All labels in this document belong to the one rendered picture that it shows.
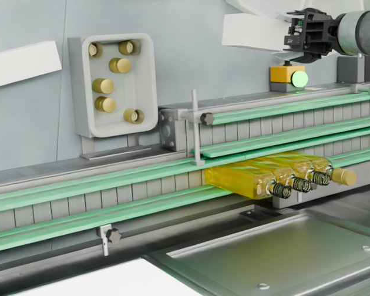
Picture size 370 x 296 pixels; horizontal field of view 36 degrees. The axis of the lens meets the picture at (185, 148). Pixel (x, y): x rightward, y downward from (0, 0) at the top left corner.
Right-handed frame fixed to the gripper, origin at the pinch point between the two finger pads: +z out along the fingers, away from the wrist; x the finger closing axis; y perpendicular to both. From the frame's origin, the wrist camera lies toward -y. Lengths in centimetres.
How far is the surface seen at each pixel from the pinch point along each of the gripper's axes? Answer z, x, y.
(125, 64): 27.7, 8.4, 21.1
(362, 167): 21, 32, -57
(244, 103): 21.6, 15.1, -9.7
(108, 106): 27.7, 18.0, 24.7
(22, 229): 18, 43, 46
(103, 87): 27.7, 13.9, 26.4
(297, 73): 24.8, 6.3, -29.8
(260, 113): 12.7, 17.0, -7.5
